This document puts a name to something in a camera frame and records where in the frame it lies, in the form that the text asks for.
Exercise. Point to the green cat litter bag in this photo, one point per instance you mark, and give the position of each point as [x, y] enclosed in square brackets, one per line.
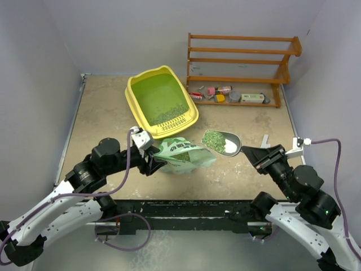
[182, 156]

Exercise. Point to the yellow green litter box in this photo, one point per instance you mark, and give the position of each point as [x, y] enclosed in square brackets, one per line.
[160, 103]

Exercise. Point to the pink tape roll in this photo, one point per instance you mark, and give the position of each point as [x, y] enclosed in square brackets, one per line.
[211, 91]

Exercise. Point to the grey small object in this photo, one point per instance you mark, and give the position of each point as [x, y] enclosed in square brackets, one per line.
[266, 100]

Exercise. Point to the pink patterned tube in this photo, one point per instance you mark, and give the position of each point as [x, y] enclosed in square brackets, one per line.
[225, 90]

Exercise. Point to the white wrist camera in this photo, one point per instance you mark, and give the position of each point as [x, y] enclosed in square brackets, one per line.
[298, 145]
[142, 139]

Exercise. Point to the silver metal scoop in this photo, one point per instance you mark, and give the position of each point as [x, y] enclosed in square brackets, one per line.
[224, 143]

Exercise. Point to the red white small box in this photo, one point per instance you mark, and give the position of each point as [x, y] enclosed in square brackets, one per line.
[196, 96]

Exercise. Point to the wooden three-tier rack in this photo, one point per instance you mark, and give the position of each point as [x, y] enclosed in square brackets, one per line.
[238, 61]

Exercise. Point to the grey round container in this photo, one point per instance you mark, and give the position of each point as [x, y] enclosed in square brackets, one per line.
[234, 96]

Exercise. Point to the white green long box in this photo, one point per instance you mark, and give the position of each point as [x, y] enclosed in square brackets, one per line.
[252, 98]

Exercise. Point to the white plastic bracket piece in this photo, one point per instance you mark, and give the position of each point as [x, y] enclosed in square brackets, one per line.
[264, 143]

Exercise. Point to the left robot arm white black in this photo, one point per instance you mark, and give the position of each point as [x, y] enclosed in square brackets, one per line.
[75, 201]

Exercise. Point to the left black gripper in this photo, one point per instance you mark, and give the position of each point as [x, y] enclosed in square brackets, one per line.
[150, 166]

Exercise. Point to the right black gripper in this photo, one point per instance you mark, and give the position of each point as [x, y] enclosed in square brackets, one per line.
[256, 154]

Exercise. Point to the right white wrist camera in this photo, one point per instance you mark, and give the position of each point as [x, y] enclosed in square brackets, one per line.
[298, 145]

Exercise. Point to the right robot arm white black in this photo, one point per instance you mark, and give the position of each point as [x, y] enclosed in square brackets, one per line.
[322, 227]

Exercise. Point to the yellow grey sponge block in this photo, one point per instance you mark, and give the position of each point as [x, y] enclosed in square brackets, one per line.
[219, 98]

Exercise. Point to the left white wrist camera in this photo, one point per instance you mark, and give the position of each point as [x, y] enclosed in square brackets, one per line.
[142, 139]

